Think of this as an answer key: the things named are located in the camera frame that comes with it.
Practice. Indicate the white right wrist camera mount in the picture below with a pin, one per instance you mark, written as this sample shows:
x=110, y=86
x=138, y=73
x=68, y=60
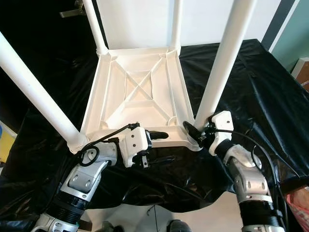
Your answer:
x=222, y=121

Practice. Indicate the black plastic table cover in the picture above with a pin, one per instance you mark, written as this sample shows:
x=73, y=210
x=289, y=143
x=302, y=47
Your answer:
x=265, y=92

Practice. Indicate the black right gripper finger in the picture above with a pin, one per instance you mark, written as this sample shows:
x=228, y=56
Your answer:
x=192, y=130

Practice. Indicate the black door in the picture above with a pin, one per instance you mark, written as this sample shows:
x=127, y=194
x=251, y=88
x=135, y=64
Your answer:
x=53, y=43

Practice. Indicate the brown wooden cabinet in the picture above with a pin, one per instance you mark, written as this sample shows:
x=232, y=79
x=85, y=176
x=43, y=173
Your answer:
x=301, y=72

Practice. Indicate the yellow waste bin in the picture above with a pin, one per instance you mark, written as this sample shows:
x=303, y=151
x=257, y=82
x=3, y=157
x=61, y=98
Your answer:
x=6, y=142

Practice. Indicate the grey left robot foot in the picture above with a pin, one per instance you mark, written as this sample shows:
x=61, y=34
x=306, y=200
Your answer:
x=109, y=227

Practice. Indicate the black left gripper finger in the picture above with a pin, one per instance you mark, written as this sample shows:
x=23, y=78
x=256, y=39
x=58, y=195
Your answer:
x=158, y=135

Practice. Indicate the grey right robot foot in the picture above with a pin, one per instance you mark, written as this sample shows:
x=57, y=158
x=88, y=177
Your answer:
x=179, y=226

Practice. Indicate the white plastic table leg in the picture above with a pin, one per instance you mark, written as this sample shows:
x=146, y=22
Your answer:
x=95, y=26
x=38, y=92
x=176, y=24
x=227, y=53

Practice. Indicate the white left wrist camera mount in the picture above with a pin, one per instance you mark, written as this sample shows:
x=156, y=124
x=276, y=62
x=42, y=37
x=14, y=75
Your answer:
x=135, y=140

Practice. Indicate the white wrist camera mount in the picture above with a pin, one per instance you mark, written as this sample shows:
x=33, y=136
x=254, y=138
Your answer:
x=135, y=140
x=222, y=121

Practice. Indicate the pink shopping bag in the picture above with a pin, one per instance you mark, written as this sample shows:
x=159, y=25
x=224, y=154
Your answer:
x=298, y=208

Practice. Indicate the grey robot foot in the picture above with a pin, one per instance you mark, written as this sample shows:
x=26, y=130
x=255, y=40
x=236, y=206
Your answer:
x=109, y=227
x=179, y=226

